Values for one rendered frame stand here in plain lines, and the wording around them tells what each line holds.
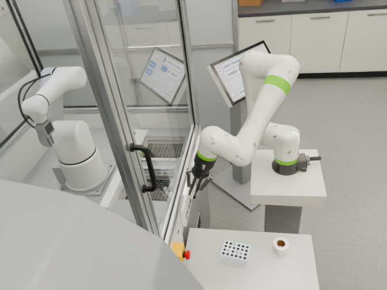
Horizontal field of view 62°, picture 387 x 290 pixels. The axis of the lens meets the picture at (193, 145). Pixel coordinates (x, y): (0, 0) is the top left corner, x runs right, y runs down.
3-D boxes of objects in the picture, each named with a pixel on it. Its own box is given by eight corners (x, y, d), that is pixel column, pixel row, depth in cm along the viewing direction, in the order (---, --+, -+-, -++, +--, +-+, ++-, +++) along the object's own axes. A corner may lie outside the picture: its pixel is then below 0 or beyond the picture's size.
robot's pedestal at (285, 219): (298, 238, 239) (309, 159, 193) (302, 276, 215) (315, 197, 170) (256, 235, 244) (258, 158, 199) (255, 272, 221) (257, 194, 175)
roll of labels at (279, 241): (291, 247, 148) (291, 241, 145) (284, 258, 144) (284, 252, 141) (277, 239, 152) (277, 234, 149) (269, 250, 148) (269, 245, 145)
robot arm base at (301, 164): (317, 155, 183) (318, 147, 179) (324, 173, 171) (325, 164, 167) (270, 158, 186) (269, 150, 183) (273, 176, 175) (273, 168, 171)
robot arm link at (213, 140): (209, 117, 137) (198, 129, 129) (236, 130, 134) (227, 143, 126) (201, 141, 146) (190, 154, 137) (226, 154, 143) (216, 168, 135)
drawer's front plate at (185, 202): (195, 184, 178) (193, 169, 172) (186, 227, 156) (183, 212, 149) (192, 184, 179) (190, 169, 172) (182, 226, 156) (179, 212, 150)
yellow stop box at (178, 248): (187, 252, 142) (185, 242, 138) (184, 267, 137) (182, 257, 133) (175, 251, 143) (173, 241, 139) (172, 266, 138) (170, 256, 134)
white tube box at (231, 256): (250, 250, 149) (250, 244, 147) (247, 266, 143) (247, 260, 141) (224, 244, 153) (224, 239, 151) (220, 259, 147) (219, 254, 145)
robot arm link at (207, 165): (218, 148, 145) (198, 142, 145) (215, 166, 136) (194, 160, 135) (214, 158, 149) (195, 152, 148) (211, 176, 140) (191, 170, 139)
